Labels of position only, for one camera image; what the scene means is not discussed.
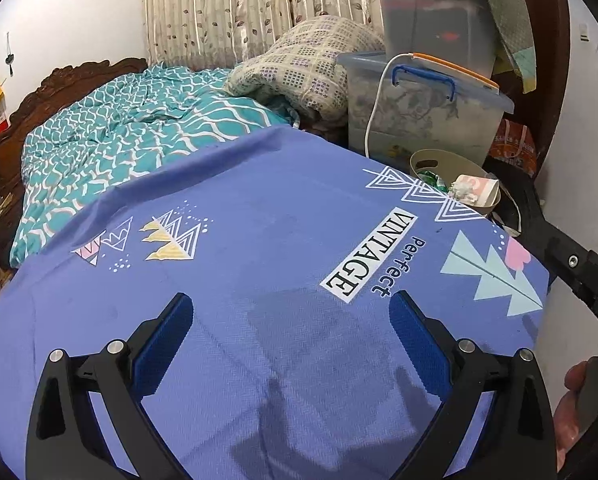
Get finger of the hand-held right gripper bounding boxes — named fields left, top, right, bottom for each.
left=509, top=170, right=565, bottom=266

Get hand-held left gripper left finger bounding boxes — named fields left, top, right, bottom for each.
left=26, top=292, right=196, bottom=480

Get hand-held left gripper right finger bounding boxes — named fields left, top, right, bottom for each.
left=388, top=290, right=560, bottom=480

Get green snack bag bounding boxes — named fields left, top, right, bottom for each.
left=419, top=170, right=448, bottom=194

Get beige plastic bin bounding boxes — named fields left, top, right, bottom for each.
left=409, top=149, right=502, bottom=221

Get person's right hand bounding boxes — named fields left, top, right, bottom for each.
left=553, top=360, right=589, bottom=473

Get red printed bag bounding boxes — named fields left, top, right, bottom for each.
left=486, top=117, right=538, bottom=178

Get clear storage box orange lid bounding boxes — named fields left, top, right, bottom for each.
left=336, top=51, right=515, bottom=167

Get blue printed blanket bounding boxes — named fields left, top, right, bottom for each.
left=0, top=125, right=552, bottom=480

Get brown wooden door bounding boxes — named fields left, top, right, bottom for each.
left=506, top=0, right=574, bottom=173

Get green patterned cloth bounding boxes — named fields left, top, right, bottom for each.
left=454, top=0, right=538, bottom=94

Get clear storage box teal lid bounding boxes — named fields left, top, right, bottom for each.
left=369, top=0, right=498, bottom=79

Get teal patterned bedsheet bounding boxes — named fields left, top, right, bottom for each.
left=9, top=65, right=290, bottom=268

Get folded checked quilt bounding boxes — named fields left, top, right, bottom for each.
left=224, top=15, right=387, bottom=123

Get carved wooden headboard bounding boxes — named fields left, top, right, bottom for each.
left=0, top=57, right=150, bottom=201

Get beige leaf-pattern curtain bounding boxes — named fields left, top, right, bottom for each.
left=141, top=0, right=382, bottom=68

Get white cable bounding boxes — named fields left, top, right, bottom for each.
left=364, top=52, right=422, bottom=159

